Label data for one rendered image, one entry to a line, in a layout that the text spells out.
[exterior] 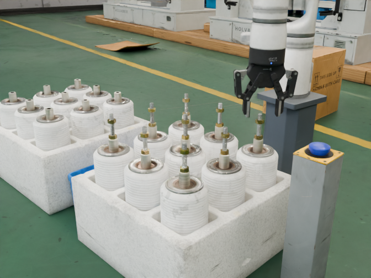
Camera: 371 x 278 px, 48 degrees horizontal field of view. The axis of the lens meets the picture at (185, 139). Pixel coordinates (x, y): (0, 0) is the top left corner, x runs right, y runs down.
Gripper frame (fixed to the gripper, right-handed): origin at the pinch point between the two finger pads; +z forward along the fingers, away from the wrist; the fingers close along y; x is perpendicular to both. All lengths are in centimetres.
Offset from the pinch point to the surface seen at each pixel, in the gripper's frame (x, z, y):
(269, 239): -8.5, 28.7, 1.6
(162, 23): 353, 25, -14
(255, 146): -0.9, 8.4, -1.2
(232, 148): 5.2, 11.3, -5.3
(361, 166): 40, 35, 48
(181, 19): 336, 18, 5
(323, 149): -17.7, 1.8, 7.2
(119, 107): 38, 11, -35
